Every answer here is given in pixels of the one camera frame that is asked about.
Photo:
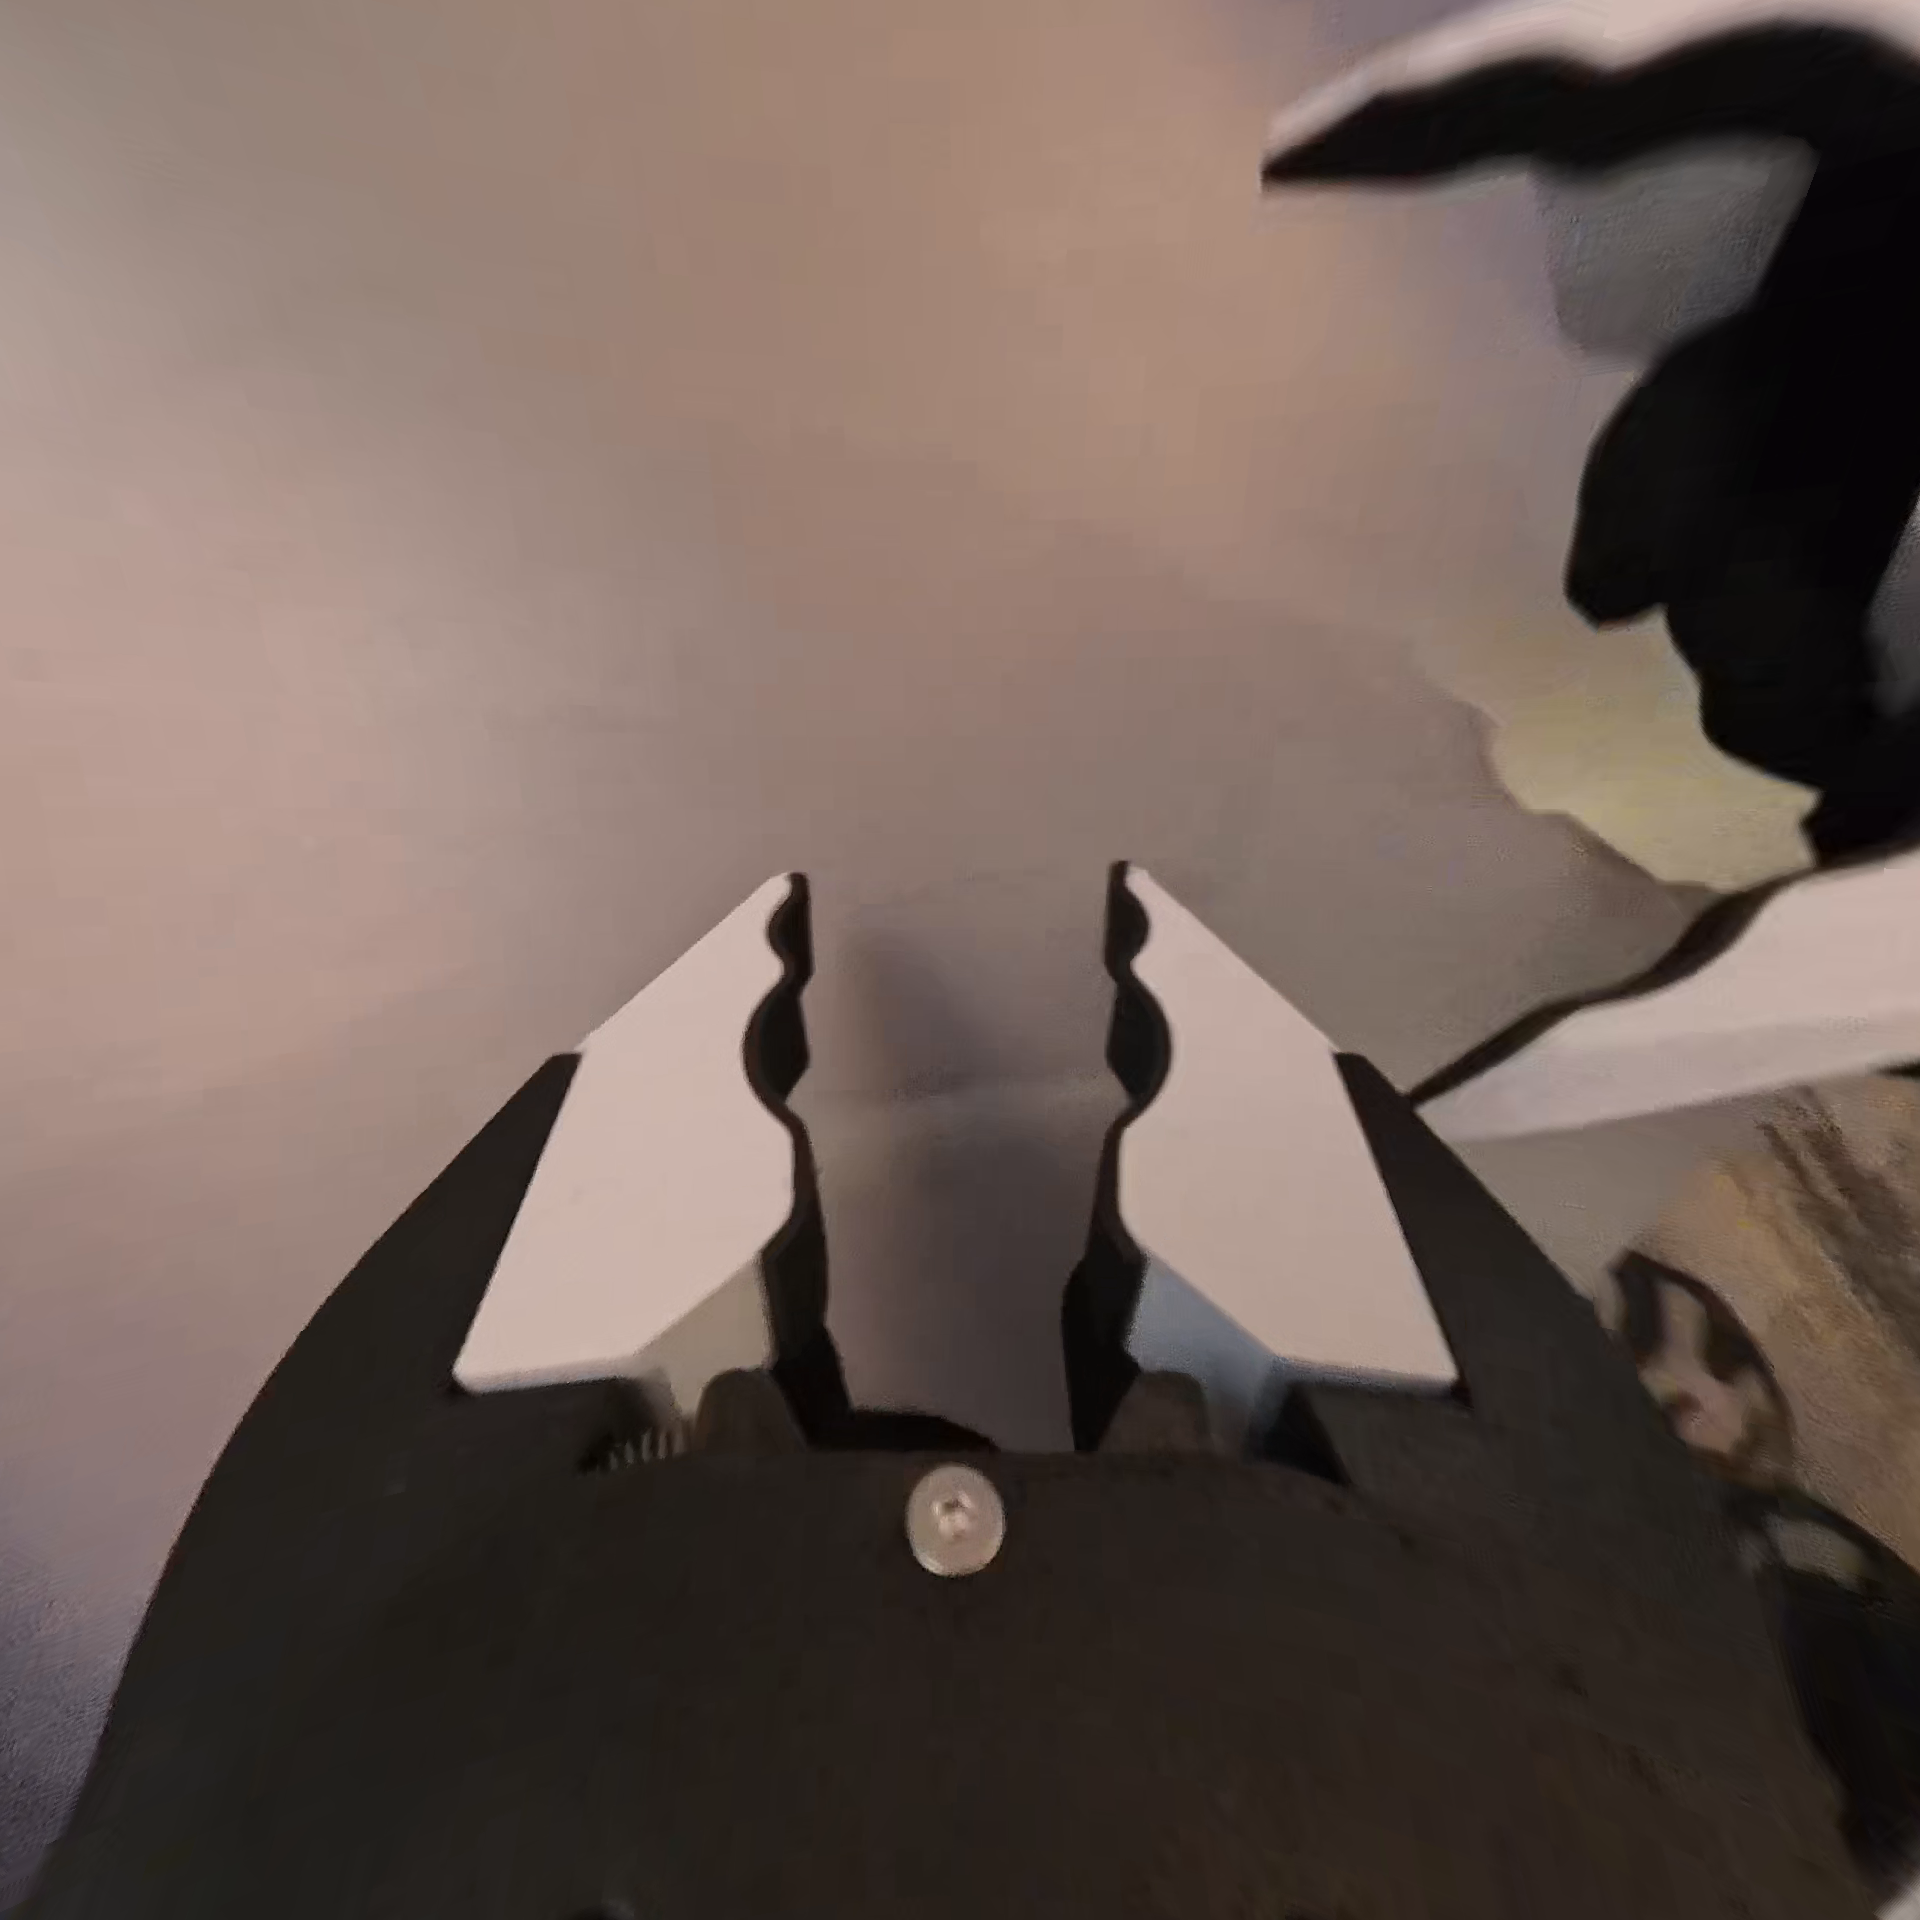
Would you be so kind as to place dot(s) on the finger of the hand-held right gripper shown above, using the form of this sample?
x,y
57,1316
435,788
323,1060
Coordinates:
x,y
1501,91
1697,1021

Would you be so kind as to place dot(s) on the person's right hand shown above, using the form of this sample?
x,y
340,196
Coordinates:
x,y
1771,526

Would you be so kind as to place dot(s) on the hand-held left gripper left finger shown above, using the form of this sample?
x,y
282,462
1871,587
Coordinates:
x,y
644,1186

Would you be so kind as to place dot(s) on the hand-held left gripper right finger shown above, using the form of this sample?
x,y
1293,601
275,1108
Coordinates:
x,y
1275,1199

